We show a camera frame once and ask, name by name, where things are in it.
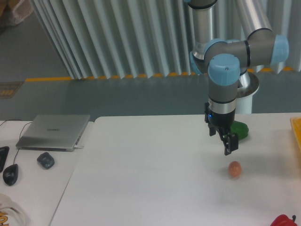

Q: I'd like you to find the white cloth bag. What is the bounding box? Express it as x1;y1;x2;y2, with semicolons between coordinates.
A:
0;194;27;226

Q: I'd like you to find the black earbuds case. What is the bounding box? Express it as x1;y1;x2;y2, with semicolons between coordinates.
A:
37;152;55;170

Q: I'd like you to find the white folding partition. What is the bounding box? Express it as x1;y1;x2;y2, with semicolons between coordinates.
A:
30;0;301;79

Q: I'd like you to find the brown egg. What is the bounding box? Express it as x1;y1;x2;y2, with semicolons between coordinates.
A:
228;161;242;178

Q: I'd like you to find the black flat device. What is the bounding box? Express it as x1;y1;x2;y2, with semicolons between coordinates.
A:
0;146;9;172

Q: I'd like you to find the green bell pepper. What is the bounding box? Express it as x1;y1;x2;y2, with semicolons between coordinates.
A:
231;121;249;141

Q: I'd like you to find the silver laptop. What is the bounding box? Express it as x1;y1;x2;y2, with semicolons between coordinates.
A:
16;114;90;152

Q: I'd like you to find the red bell pepper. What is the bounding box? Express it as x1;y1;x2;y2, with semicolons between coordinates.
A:
270;214;297;226

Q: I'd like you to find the black mouse cable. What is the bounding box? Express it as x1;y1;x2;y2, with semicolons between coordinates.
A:
0;119;32;165

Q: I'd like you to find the black computer mouse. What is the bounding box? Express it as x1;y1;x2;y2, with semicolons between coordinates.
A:
3;164;19;186

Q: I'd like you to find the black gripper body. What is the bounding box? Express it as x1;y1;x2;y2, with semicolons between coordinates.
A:
205;102;235;136

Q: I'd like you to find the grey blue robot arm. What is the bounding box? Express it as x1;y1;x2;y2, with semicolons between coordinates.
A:
187;0;289;155

